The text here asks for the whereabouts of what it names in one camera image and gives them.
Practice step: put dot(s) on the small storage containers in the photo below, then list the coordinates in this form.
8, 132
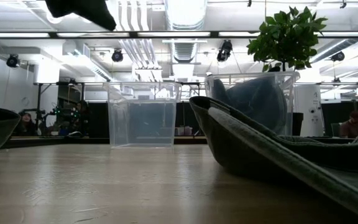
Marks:
183, 130

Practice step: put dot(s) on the clear plastic bin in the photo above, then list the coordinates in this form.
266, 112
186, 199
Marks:
141, 124
250, 74

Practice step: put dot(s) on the black ceiling spotlight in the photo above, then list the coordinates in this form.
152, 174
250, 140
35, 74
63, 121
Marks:
224, 51
12, 60
117, 56
338, 56

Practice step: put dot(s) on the person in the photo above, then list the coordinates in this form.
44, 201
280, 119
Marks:
82, 118
353, 127
26, 126

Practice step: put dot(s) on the background black robot rig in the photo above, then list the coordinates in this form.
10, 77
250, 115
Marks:
61, 118

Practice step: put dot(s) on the green leafy plant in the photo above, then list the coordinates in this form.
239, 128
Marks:
284, 34

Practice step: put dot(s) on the white cylindrical column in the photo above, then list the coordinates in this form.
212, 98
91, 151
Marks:
311, 102

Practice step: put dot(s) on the black metal stand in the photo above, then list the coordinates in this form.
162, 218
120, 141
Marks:
39, 99

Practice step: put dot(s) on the black horizontal frame beam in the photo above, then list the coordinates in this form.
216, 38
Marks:
132, 34

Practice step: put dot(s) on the silver ventilation duct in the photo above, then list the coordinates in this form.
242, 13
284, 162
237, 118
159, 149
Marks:
185, 14

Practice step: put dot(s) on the black table edge rail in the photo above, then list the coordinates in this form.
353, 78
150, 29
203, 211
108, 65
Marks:
57, 141

